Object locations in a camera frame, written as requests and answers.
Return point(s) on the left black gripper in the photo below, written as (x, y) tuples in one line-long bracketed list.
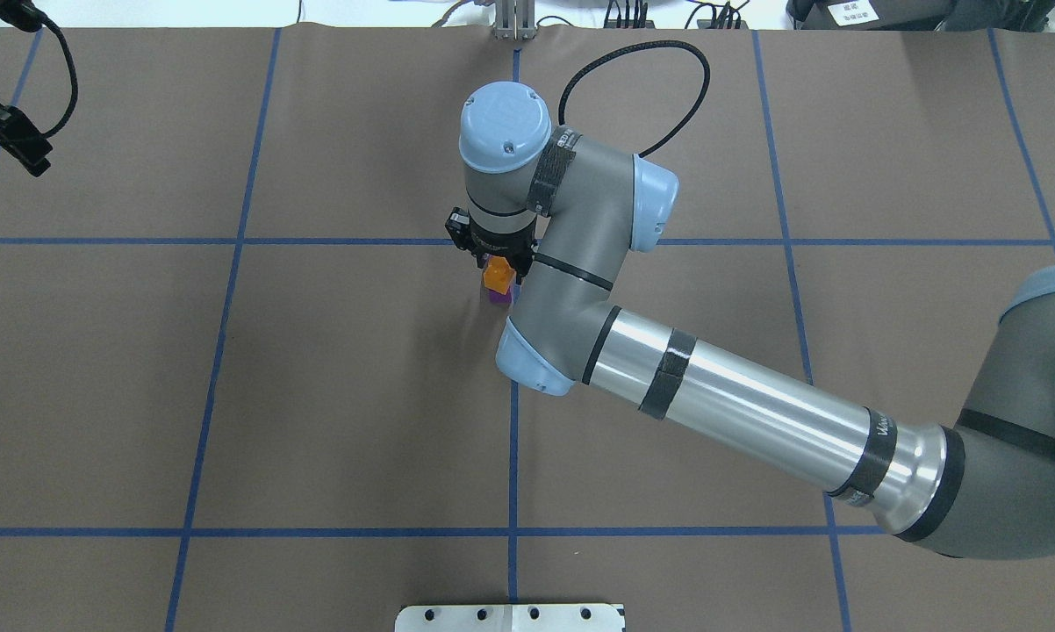
[(1, 130)]

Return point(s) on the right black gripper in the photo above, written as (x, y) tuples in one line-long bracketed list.
[(498, 247)]

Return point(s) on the orange trapezoid block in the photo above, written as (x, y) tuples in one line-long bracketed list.
[(498, 275)]

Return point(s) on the purple trapezoid block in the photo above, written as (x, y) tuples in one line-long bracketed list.
[(505, 297)]

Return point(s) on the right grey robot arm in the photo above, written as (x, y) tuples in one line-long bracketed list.
[(568, 210)]

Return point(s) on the black device with label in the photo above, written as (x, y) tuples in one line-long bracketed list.
[(943, 16)]

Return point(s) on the white metal base plate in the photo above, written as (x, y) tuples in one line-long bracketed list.
[(513, 617)]

